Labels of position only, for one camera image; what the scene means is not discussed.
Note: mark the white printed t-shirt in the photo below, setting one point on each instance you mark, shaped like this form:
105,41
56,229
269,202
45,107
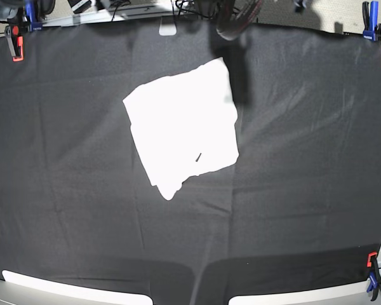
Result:
184,125

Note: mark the black table cloth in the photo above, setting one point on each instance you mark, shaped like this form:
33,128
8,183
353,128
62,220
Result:
300,208

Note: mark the blue clamp back left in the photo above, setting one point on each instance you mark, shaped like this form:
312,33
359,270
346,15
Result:
32,10

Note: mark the blue clamp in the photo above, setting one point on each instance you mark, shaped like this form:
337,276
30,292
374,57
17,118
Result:
372,29
32,10

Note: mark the red clamp back left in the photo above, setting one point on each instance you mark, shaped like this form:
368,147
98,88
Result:
15,42

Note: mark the red clamp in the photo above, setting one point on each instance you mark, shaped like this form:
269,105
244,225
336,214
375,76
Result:
373,275
15,42

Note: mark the blue clamp back right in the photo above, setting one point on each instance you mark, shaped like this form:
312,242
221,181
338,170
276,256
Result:
372,29

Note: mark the red clamp front right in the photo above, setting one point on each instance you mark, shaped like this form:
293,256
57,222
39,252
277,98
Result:
373,275

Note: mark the black camera pole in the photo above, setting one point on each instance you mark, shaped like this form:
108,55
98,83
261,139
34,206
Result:
229,26

